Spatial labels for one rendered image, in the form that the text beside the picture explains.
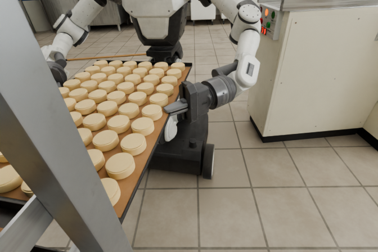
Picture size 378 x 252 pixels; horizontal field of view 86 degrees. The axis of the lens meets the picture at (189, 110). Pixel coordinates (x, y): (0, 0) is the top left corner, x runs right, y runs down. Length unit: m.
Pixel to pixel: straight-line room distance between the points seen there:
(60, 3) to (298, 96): 4.61
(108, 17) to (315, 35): 4.08
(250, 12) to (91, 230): 0.74
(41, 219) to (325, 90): 1.38
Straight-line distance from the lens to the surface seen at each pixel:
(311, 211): 1.28
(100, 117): 0.53
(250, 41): 0.74
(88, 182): 0.18
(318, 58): 1.28
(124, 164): 0.39
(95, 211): 0.20
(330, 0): 1.22
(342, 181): 1.48
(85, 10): 1.13
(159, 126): 0.49
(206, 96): 0.55
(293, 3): 1.13
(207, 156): 1.12
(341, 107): 1.57
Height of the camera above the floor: 1.01
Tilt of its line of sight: 35 degrees down
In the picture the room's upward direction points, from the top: 3 degrees counter-clockwise
